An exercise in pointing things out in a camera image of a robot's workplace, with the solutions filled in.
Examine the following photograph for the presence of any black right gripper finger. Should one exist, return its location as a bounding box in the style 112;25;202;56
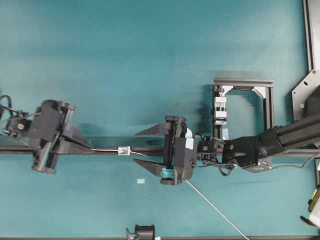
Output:
135;122;168;137
133;158;165;177

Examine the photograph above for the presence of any long black aluminium rail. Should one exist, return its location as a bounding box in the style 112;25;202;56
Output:
0;146;320;158

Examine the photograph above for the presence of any white wire clamp block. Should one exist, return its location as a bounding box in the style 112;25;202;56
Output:
213;96;227;126

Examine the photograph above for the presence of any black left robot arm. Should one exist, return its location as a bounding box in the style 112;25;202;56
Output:
0;95;93;174

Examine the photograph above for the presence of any thin white wire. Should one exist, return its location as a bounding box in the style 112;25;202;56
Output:
91;148;248;240

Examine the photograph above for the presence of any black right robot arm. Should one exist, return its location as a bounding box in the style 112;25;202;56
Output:
134;88;320;186

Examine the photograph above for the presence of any light blue tape piece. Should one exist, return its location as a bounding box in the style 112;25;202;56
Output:
136;178;146;184

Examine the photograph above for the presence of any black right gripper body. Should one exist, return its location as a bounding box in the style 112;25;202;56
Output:
160;115;197;186

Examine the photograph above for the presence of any black square aluminium frame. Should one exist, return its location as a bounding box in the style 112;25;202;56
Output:
212;76;275;140

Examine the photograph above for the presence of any yellow black device right edge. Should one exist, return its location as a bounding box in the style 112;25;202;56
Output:
300;158;320;230

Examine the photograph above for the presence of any small silver hole bracket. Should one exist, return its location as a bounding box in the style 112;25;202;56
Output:
117;146;131;156

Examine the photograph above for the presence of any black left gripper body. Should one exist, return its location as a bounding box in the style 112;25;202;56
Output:
27;99;76;174

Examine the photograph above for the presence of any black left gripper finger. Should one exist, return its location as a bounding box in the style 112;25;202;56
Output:
58;140;93;154
62;123;93;148

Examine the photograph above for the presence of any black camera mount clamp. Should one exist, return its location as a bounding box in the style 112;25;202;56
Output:
125;224;156;240

